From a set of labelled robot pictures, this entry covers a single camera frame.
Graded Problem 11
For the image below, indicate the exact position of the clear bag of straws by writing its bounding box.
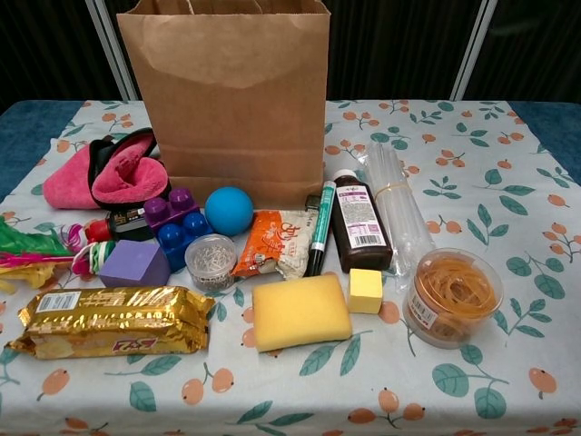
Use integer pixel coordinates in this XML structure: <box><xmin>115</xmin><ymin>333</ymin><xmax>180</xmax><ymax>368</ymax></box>
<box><xmin>358</xmin><ymin>140</ymin><xmax>433</xmax><ymax>292</ymax></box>

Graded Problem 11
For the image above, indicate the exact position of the tub of rubber bands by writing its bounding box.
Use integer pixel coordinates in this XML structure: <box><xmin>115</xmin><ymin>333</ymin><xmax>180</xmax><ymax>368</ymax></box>
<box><xmin>402</xmin><ymin>247</ymin><xmax>505</xmax><ymax>350</ymax></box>

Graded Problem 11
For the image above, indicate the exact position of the gold foil biscuit pack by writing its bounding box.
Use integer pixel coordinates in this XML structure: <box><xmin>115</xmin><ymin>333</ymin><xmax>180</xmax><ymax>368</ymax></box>
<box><xmin>4</xmin><ymin>285</ymin><xmax>217</xmax><ymax>361</ymax></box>

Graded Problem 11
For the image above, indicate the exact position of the orange and white snack packet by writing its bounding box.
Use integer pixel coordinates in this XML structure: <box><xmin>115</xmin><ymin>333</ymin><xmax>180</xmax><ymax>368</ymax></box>
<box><xmin>231</xmin><ymin>208</ymin><xmax>319</xmax><ymax>282</ymax></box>

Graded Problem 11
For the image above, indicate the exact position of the brown paper shopping bag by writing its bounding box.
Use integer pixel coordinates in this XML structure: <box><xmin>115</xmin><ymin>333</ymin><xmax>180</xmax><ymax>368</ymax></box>
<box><xmin>116</xmin><ymin>0</ymin><xmax>331</xmax><ymax>211</ymax></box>

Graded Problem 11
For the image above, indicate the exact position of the green marker pen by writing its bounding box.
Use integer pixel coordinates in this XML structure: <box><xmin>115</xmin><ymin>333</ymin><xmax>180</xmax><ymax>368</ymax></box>
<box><xmin>303</xmin><ymin>180</ymin><xmax>337</xmax><ymax>278</ymax></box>

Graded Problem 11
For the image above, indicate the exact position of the blue rubber ball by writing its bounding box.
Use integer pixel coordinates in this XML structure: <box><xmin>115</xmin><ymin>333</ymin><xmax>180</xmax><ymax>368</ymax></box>
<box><xmin>203</xmin><ymin>185</ymin><xmax>254</xmax><ymax>236</ymax></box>

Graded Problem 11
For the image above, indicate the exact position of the brown medicine bottle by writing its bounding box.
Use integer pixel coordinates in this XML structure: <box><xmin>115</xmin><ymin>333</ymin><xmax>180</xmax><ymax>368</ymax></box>
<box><xmin>330</xmin><ymin>168</ymin><xmax>394</xmax><ymax>273</ymax></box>

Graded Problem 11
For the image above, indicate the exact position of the yellow sponge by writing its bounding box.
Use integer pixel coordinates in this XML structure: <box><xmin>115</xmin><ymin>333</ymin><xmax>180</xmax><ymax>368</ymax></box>
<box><xmin>251</xmin><ymin>273</ymin><xmax>354</xmax><ymax>353</ymax></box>

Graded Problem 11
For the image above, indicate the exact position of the yellow foam cube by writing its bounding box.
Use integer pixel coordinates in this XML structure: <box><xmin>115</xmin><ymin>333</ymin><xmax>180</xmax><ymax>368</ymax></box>
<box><xmin>348</xmin><ymin>267</ymin><xmax>384</xmax><ymax>314</ymax></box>

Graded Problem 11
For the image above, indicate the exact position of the blue toy building brick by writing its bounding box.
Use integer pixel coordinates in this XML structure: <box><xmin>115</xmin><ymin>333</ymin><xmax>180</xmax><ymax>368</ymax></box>
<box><xmin>156</xmin><ymin>212</ymin><xmax>214</xmax><ymax>273</ymax></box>

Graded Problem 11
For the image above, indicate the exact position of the purple toy building brick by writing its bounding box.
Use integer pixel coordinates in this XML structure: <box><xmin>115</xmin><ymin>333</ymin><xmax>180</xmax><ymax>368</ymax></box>
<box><xmin>143</xmin><ymin>186</ymin><xmax>202</xmax><ymax>237</ymax></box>

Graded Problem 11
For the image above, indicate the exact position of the black bottle with red cap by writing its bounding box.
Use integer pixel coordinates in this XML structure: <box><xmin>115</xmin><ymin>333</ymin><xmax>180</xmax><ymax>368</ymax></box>
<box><xmin>84</xmin><ymin>206</ymin><xmax>155</xmax><ymax>244</ymax></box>

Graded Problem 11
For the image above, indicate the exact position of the purple foam cube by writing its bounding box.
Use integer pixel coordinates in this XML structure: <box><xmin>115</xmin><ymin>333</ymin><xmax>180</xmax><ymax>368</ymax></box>
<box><xmin>98</xmin><ymin>239</ymin><xmax>172</xmax><ymax>288</ymax></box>

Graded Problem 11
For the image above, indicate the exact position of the floral leaf print tablecloth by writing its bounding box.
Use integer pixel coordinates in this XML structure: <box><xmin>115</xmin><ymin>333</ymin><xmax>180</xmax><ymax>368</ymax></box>
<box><xmin>0</xmin><ymin>99</ymin><xmax>581</xmax><ymax>436</ymax></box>

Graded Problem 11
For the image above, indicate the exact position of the pink cloth with black trim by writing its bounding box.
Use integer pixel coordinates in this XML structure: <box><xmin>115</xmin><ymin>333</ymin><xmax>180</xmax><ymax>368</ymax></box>
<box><xmin>43</xmin><ymin>127</ymin><xmax>173</xmax><ymax>211</ymax></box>

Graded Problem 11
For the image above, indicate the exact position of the colourful feather toy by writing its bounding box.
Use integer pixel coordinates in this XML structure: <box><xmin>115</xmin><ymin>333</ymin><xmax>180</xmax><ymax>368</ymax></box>
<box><xmin>0</xmin><ymin>215</ymin><xmax>87</xmax><ymax>294</ymax></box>

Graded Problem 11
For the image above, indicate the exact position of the blue velvet table cover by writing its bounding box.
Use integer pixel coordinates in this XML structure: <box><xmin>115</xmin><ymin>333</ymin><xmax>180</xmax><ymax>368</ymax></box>
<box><xmin>0</xmin><ymin>99</ymin><xmax>581</xmax><ymax>203</ymax></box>

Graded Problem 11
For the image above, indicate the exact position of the pink green white ring toy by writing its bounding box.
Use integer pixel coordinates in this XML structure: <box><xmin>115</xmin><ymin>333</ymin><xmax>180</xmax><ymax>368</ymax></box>
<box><xmin>72</xmin><ymin>240</ymin><xmax>117</xmax><ymax>276</ymax></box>

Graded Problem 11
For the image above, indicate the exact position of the white metal screen frame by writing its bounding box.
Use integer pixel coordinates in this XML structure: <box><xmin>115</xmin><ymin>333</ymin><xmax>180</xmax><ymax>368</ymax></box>
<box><xmin>448</xmin><ymin>0</ymin><xmax>498</xmax><ymax>101</ymax></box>
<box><xmin>85</xmin><ymin>0</ymin><xmax>140</xmax><ymax>101</ymax></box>

